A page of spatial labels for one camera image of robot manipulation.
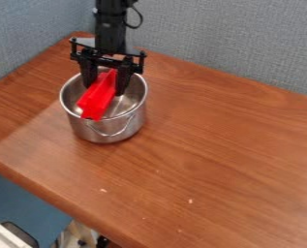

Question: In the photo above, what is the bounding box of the white striped object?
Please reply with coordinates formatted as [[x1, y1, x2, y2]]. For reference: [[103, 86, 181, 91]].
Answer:
[[0, 222, 40, 248]]

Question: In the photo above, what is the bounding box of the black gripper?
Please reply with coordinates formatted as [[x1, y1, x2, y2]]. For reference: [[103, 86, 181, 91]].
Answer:
[[69, 13, 147, 96]]

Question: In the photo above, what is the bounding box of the red cross-shaped block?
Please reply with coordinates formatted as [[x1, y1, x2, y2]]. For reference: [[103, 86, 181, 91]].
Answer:
[[77, 69, 117, 121]]

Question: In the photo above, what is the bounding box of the wooden table leg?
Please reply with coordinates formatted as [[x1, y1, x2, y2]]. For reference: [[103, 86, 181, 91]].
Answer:
[[58, 220, 99, 248]]

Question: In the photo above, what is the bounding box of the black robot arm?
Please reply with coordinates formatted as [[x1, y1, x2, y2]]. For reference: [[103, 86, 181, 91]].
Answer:
[[69, 0, 147, 96]]

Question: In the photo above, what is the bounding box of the metal pot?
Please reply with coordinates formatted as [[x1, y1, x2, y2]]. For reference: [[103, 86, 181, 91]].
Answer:
[[60, 68, 149, 143]]

